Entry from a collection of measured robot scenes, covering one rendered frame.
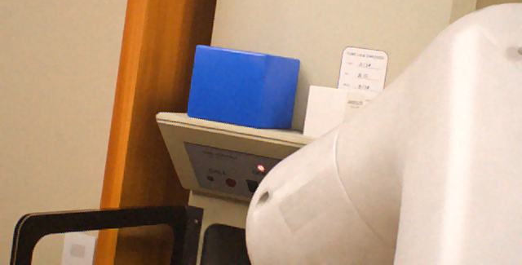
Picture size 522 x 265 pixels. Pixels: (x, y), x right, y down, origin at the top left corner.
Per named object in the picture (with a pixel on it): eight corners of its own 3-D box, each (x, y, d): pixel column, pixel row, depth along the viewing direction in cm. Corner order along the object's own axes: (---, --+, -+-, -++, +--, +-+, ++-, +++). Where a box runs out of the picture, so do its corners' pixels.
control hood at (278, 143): (188, 187, 139) (199, 113, 139) (419, 234, 126) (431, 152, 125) (143, 191, 129) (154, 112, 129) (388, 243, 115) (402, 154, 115)
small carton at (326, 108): (322, 135, 128) (329, 87, 128) (358, 142, 125) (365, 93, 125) (303, 134, 124) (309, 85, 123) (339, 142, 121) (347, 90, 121)
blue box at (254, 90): (223, 117, 137) (232, 50, 136) (291, 129, 132) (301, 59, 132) (185, 117, 128) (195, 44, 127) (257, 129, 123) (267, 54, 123)
